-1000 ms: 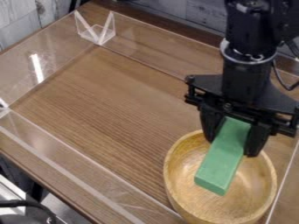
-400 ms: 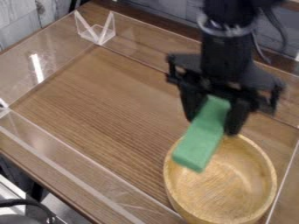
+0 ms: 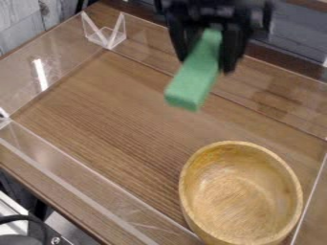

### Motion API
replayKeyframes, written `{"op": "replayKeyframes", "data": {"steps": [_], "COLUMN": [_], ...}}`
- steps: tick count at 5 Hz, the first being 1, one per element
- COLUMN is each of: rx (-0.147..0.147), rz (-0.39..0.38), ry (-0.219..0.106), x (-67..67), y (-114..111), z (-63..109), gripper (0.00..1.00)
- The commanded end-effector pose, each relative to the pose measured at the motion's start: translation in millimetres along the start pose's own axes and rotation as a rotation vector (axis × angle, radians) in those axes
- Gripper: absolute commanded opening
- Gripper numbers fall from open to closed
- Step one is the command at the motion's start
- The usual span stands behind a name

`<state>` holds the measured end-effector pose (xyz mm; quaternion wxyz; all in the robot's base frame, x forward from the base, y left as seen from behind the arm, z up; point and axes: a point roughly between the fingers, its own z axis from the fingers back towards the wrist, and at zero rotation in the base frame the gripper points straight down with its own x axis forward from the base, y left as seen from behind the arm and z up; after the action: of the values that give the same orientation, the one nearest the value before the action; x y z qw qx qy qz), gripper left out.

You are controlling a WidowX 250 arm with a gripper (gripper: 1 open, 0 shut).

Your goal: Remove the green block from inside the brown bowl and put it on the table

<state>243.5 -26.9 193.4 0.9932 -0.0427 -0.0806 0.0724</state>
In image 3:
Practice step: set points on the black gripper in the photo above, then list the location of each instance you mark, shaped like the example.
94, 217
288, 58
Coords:
239, 16

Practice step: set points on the green rectangular block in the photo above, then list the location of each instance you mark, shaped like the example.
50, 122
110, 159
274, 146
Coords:
194, 80

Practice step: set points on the brown wooden bowl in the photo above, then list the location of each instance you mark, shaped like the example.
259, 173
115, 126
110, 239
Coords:
240, 195

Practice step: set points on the clear acrylic corner bracket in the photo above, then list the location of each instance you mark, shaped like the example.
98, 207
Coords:
107, 37

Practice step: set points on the clear acrylic tray wall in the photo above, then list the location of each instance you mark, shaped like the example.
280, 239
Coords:
91, 140

